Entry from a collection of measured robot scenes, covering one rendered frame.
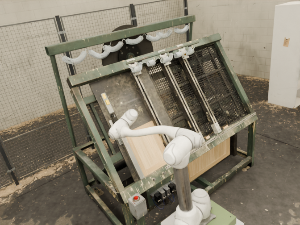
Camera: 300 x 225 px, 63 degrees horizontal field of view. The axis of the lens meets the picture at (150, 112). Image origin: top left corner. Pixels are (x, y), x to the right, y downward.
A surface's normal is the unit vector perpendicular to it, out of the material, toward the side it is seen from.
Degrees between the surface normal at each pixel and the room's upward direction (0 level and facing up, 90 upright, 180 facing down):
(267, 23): 90
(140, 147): 58
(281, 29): 90
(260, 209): 0
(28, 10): 90
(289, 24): 90
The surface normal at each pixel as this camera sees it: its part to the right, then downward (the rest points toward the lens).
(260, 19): -0.78, 0.36
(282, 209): -0.13, -0.90
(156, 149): 0.43, -0.25
